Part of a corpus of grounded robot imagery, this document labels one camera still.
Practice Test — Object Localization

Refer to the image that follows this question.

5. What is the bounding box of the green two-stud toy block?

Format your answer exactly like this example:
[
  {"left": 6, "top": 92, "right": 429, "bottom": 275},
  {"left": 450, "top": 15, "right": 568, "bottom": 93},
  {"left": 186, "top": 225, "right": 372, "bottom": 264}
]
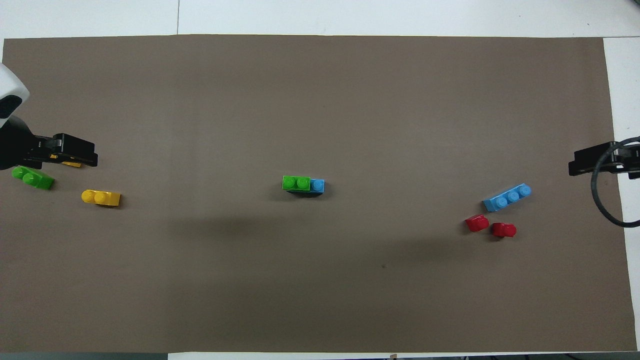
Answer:
[
  {"left": 11, "top": 166, "right": 55, "bottom": 191},
  {"left": 282, "top": 175, "right": 311, "bottom": 192}
]

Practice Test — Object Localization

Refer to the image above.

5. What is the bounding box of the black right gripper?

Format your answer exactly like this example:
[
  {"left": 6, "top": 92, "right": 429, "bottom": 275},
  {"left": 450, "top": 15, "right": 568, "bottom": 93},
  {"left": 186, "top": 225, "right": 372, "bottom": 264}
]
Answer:
[{"left": 568, "top": 141, "right": 640, "bottom": 180}]

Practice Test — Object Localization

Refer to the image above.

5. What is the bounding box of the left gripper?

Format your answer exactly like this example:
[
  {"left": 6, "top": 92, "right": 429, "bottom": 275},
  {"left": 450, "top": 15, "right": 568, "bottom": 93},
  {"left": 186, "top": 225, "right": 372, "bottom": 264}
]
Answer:
[{"left": 0, "top": 116, "right": 99, "bottom": 170}]

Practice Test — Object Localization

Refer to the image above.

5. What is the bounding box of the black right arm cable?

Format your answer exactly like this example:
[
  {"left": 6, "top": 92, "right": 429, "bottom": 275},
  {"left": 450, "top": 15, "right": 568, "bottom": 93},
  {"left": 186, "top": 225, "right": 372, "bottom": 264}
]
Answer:
[{"left": 591, "top": 136, "right": 640, "bottom": 229}]

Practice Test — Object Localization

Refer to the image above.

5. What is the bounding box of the blue three-stud toy block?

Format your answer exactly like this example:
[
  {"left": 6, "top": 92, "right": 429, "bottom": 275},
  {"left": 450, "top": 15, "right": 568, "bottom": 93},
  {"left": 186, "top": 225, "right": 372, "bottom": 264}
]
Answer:
[{"left": 482, "top": 184, "right": 532, "bottom": 213}]

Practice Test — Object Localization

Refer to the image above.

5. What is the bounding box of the brown paper table mat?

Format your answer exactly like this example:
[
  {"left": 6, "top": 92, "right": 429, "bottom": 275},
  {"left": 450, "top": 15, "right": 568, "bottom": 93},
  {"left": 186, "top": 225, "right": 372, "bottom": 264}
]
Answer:
[{"left": 2, "top": 34, "right": 638, "bottom": 353}]

